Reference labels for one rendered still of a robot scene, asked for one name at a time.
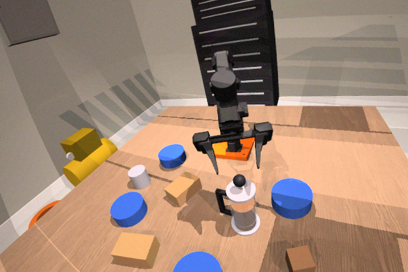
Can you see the blue short cylinder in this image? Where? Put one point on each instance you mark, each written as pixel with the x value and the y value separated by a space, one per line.
pixel 198 262
pixel 129 209
pixel 291 198
pixel 172 156

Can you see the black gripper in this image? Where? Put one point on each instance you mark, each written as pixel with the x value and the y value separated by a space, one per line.
pixel 262 133

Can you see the grey cylinder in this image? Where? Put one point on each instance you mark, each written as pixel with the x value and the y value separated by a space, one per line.
pixel 139 177

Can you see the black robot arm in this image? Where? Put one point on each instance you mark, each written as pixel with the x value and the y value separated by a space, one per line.
pixel 224 85

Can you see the glass french press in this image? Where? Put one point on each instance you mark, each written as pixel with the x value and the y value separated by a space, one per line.
pixel 242 202

